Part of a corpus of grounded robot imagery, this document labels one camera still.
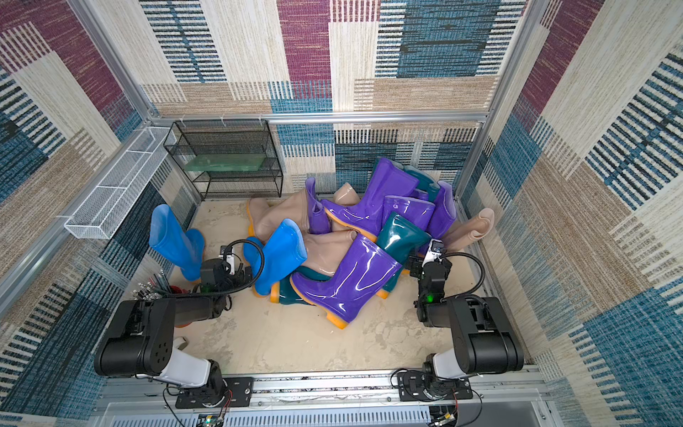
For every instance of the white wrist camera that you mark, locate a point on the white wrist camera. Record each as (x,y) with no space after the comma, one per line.
(228,259)
(435,252)

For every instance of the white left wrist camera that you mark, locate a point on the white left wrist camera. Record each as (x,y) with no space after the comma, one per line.
(228,259)

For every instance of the white wire mesh basket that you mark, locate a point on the white wire mesh basket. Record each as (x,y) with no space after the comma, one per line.
(107,205)

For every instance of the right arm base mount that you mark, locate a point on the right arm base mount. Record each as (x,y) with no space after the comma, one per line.
(416,385)

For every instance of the beige rain boot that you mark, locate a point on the beige rain boot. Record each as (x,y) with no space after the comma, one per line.
(326,251)
(346,196)
(265,219)

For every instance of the teal rain boot back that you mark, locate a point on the teal rain boot back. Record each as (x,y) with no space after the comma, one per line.
(427,188)

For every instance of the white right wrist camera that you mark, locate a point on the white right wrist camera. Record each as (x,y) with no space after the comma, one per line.
(435,252)

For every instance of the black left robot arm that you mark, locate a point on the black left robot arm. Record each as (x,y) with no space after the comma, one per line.
(139,338)

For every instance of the purple rain boot front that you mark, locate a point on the purple rain boot front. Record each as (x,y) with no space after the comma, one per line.
(362,272)

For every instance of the black wire mesh shelf rack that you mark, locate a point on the black wire mesh shelf rack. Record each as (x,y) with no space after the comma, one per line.
(191,138)

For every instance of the green tray on rack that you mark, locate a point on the green tray on rack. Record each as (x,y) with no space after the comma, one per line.
(226,163)

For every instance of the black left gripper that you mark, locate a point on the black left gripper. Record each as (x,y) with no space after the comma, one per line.
(240,277)

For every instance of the beige rain boot right wall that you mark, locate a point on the beige rain boot right wall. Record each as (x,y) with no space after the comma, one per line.
(461,235)

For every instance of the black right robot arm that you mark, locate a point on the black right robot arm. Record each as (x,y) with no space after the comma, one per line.
(483,338)

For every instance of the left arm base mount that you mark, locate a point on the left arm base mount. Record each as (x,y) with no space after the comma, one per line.
(229,392)

